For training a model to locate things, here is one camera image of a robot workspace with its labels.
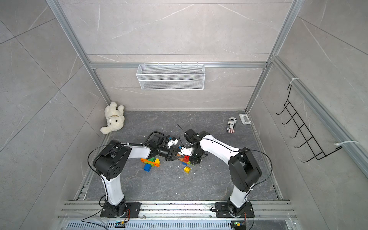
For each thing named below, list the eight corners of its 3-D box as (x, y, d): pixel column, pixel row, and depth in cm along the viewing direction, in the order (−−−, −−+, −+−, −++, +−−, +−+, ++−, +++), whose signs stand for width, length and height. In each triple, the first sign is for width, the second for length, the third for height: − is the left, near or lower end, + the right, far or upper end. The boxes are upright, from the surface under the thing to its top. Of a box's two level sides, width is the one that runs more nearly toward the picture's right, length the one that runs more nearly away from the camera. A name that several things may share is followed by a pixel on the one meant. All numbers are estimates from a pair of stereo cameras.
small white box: (243, 124, 114) (244, 122, 112) (239, 116, 120) (240, 113, 118) (250, 124, 115) (251, 122, 112) (245, 115, 121) (246, 113, 119)
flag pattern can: (225, 133, 108) (226, 130, 105) (228, 118, 117) (229, 115, 114) (233, 135, 107) (235, 132, 104) (235, 120, 116) (237, 117, 113)
